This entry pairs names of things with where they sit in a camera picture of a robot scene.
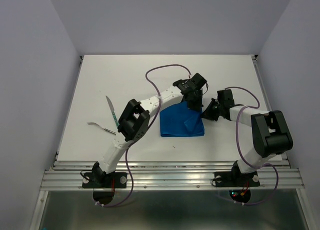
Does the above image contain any silver metal fork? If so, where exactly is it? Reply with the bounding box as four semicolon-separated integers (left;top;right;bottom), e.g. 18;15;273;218
87;122;116;135

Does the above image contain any aluminium rail frame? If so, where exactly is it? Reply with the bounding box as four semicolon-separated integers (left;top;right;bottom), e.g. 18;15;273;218
29;55;311;230

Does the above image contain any blue cloth napkin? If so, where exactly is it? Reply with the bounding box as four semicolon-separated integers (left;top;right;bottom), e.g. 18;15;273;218
159;102;205;137

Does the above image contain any green handled knife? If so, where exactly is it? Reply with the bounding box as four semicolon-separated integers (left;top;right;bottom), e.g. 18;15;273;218
105;96;119;127

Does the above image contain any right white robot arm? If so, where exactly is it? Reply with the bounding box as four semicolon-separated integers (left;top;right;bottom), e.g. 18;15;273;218
201;87;294;185

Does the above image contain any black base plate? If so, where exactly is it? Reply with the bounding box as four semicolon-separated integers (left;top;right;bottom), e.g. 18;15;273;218
80;172;128;189
211;171;260;188

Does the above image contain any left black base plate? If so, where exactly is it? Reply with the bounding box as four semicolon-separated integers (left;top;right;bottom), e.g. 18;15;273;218
80;172;128;189

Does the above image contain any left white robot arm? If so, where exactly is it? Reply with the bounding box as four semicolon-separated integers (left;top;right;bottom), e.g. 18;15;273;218
92;73;208;187

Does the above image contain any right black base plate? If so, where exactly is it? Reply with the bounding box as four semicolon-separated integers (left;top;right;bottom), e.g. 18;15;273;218
211;171;260;188

